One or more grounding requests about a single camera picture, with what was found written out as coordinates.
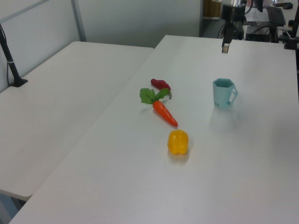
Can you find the black angled pole with base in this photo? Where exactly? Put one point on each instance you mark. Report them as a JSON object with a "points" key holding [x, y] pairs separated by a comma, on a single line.
{"points": [[10, 63]]}

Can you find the wooden cabinet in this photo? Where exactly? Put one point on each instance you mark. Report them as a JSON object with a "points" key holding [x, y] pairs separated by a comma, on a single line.
{"points": [[211, 8]]}

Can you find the black keyboard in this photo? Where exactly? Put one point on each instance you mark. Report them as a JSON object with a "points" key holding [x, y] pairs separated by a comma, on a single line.
{"points": [[276, 15]]}

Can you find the black clamp camera stand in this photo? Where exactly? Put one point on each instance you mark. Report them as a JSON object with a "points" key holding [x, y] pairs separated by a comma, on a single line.
{"points": [[292, 42]]}

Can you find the orange toy carrot with leaves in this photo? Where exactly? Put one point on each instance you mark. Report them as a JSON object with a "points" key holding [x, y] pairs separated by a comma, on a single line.
{"points": [[163, 112]]}

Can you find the grey partition frame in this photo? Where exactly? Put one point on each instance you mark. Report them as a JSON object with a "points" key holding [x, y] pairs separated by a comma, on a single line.
{"points": [[79, 21]]}

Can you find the black flat control unit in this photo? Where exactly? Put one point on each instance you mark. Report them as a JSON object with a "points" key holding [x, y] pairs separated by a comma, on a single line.
{"points": [[259, 35]]}

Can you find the small black electronics box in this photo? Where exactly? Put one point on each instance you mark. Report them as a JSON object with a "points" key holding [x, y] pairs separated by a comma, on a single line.
{"points": [[237, 30]]}

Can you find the light blue faceted mug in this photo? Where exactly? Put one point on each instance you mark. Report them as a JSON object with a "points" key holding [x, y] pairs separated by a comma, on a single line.
{"points": [[222, 96]]}

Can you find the yellow toy bell pepper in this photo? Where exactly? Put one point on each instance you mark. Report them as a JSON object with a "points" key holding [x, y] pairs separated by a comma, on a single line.
{"points": [[178, 142]]}

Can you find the black computer mouse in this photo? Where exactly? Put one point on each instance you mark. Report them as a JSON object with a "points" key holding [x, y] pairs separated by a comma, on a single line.
{"points": [[287, 5]]}

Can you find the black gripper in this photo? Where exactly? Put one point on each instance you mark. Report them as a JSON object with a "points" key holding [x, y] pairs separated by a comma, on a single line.
{"points": [[232, 13]]}

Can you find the white paper sheets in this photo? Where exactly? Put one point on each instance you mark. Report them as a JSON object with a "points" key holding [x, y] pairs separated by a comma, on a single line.
{"points": [[255, 16]]}

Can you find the red toy chili pepper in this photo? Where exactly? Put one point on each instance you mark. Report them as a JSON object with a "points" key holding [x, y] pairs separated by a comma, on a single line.
{"points": [[158, 83]]}

